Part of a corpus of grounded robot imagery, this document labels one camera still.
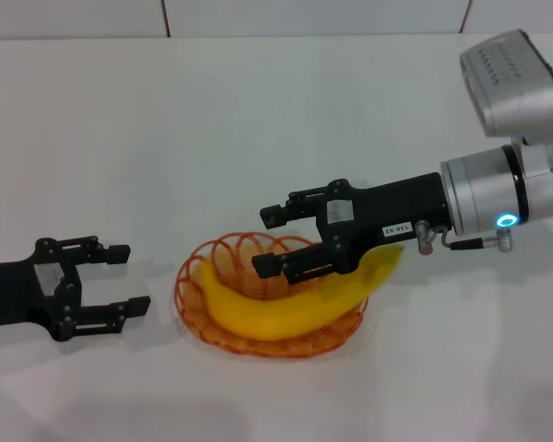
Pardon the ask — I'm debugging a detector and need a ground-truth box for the yellow banana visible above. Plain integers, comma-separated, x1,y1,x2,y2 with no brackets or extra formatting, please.
197,243,406,342

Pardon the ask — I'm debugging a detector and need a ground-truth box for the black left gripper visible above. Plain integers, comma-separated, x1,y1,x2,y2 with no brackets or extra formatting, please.
0,235,153,343

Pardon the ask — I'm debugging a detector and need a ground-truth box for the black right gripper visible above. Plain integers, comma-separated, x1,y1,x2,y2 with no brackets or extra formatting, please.
251,171,455,285

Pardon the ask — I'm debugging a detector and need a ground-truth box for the right arm cable with plugs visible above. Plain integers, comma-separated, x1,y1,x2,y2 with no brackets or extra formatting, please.
414,219,512,255

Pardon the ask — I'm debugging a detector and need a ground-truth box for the orange woven plastic basket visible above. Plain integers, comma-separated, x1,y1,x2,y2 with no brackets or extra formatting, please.
172,232,370,356

